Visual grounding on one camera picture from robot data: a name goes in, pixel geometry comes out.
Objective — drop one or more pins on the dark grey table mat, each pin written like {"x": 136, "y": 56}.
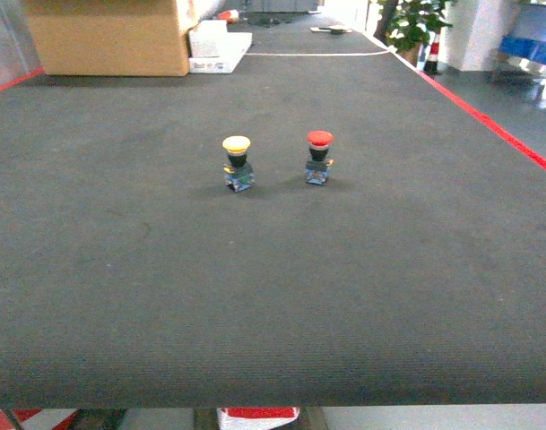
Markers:
{"x": 131, "y": 276}

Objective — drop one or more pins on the steel shelf rack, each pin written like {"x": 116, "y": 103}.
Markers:
{"x": 522, "y": 51}

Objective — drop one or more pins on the white flat box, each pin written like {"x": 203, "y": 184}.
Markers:
{"x": 235, "y": 46}

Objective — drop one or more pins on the large cardboard box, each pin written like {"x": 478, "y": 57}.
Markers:
{"x": 111, "y": 38}

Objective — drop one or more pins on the small white box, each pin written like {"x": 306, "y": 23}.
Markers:
{"x": 207, "y": 38}

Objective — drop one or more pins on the red mushroom push button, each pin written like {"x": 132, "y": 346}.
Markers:
{"x": 319, "y": 163}

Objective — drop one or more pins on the yellow mushroom push button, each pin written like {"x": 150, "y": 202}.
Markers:
{"x": 239, "y": 174}

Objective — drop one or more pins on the red white tape roll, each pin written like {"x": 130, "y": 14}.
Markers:
{"x": 230, "y": 16}

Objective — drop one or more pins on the red white traffic cone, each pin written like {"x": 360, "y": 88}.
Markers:
{"x": 431, "y": 65}

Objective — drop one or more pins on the black flat tool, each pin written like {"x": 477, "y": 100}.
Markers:
{"x": 333, "y": 30}

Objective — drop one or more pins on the green potted plant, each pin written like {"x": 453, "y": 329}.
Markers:
{"x": 407, "y": 26}

